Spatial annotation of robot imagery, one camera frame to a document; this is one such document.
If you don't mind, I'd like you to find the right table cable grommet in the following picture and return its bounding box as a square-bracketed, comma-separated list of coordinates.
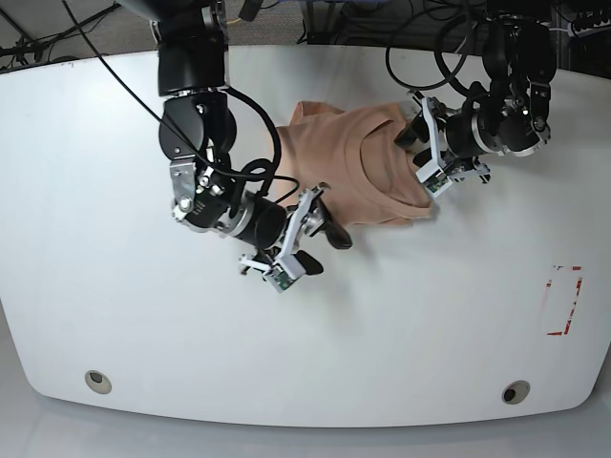
[501, 380, 531, 406]

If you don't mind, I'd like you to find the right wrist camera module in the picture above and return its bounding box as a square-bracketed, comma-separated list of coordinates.
[263, 256, 306, 293]

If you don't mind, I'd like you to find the peach T-shirt with emoji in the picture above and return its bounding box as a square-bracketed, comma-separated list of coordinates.
[277, 101, 433, 228]

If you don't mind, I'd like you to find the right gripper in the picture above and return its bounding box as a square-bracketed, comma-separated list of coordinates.
[237, 182, 353, 276]

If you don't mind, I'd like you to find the left table cable grommet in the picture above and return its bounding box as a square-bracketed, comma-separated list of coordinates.
[85, 370, 112, 395]

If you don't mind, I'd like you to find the red tape rectangle marking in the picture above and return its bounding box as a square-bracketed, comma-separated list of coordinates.
[540, 265, 583, 336]

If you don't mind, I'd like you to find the white power strip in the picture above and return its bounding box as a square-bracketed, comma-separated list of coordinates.
[568, 9, 610, 37]

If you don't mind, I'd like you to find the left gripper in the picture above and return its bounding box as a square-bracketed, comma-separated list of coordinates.
[394, 92, 491, 184]

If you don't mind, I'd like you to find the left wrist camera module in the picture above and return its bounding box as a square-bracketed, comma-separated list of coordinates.
[416, 160, 453, 198]

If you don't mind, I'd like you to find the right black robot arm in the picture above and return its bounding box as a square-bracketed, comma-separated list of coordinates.
[121, 1, 352, 281]

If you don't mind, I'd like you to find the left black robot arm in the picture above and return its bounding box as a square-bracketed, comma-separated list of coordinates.
[395, 1, 557, 197]

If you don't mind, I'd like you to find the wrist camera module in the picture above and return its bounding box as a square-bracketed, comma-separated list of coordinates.
[416, 160, 453, 198]
[263, 256, 306, 293]

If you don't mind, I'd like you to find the table cable grommet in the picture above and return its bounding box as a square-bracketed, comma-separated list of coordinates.
[501, 380, 531, 406]
[85, 370, 112, 395]

